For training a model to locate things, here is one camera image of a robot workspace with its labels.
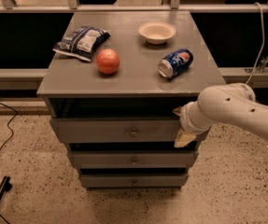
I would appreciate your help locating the orange round fruit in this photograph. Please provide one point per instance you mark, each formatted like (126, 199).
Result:
(108, 61)

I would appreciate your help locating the grey bottom drawer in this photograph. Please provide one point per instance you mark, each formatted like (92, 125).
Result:
(132, 181)

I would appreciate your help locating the grey middle drawer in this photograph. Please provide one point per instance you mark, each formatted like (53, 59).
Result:
(131, 159)

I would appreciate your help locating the white paper bowl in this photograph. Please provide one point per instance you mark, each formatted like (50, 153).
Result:
(157, 32)

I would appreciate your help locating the grey top drawer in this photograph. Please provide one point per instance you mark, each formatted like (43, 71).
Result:
(115, 130)

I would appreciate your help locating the blue pepsi can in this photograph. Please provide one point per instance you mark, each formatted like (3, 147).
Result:
(175, 63)

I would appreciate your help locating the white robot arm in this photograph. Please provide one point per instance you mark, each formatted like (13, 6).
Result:
(233, 104)

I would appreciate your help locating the blue white chip bag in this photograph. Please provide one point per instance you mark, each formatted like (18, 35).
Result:
(82, 43)

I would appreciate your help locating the grey drawer cabinet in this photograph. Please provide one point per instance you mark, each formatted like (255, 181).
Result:
(73, 89)

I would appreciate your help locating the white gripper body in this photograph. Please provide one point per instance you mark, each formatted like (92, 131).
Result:
(187, 119)

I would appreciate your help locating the grey drawer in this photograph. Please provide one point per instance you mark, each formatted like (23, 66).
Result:
(115, 130)
(132, 181)
(131, 159)

